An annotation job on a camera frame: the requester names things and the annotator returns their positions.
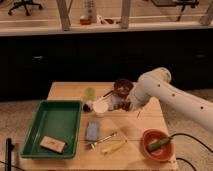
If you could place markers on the wooden block sponge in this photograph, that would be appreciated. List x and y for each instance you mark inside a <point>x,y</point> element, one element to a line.
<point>53,144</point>

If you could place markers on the black stand post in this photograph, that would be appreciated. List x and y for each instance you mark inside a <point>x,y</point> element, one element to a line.
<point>8,155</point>

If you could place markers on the spoon with dark handle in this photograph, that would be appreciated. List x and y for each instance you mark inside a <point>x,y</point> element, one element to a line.
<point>105,95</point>

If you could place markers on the white cup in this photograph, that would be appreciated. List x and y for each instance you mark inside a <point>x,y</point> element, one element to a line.
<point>100,108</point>

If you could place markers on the red object on shelf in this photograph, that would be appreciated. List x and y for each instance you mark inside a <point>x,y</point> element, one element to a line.
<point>84,20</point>

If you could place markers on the silver fork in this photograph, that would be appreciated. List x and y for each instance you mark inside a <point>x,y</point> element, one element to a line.
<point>93,144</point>

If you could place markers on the green plastic tray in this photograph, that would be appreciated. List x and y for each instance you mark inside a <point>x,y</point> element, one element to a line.
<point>58,119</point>

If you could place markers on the blue sponge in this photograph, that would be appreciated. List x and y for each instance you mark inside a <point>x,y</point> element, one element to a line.
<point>92,131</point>

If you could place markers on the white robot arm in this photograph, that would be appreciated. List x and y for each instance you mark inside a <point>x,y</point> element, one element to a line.
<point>156,83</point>

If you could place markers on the green cucumber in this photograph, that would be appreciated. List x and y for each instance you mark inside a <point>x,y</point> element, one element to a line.
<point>157,144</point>

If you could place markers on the dark small cup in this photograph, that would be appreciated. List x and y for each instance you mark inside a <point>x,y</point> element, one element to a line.
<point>87,107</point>

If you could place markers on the office chair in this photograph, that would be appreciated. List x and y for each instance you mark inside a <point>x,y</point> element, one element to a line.
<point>25,4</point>

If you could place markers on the yellow banana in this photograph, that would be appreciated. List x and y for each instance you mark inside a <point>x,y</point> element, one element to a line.
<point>111,148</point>

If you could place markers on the green plastic cup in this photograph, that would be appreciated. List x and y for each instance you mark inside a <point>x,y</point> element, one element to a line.
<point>90,93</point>

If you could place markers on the orange bowl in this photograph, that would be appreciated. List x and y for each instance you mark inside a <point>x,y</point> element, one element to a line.
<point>164,153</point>

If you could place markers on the dark brown bowl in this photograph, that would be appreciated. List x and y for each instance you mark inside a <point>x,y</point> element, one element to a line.
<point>122,87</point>

